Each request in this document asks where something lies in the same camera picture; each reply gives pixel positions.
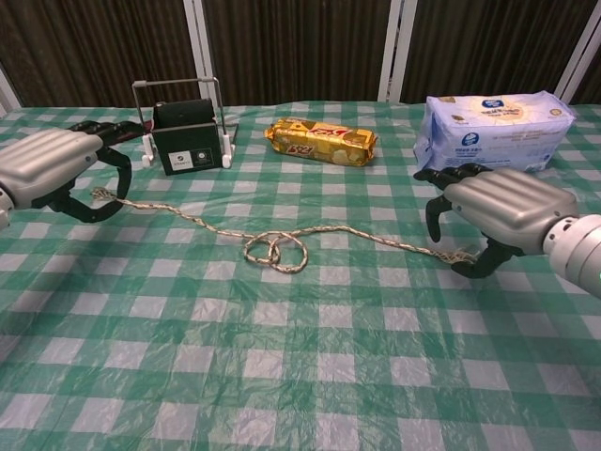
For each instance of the thin dark stick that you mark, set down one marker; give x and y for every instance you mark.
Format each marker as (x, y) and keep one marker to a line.
(235, 134)

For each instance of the white frame post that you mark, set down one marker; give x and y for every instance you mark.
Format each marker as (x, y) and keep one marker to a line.
(396, 47)
(578, 47)
(199, 47)
(7, 89)

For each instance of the black open cardboard box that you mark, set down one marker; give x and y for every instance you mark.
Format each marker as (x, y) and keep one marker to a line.
(188, 145)

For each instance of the green white checked tablecloth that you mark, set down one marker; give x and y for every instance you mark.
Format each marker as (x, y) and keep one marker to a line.
(300, 352)

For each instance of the gold biscuit packet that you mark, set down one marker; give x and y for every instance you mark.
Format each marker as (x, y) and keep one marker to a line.
(319, 141)

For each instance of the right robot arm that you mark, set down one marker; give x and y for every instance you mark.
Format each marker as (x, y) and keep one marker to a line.
(577, 249)

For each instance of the pale blue tissue pack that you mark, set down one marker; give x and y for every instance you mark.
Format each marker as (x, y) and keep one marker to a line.
(488, 136)

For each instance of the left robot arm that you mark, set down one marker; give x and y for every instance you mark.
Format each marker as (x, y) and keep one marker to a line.
(4, 211)

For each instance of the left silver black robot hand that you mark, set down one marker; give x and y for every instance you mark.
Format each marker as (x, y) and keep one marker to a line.
(42, 160)

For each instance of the long dark red box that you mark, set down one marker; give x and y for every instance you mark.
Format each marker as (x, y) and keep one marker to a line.
(146, 128)

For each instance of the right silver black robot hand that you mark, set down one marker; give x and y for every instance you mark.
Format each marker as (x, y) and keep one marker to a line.
(512, 197)

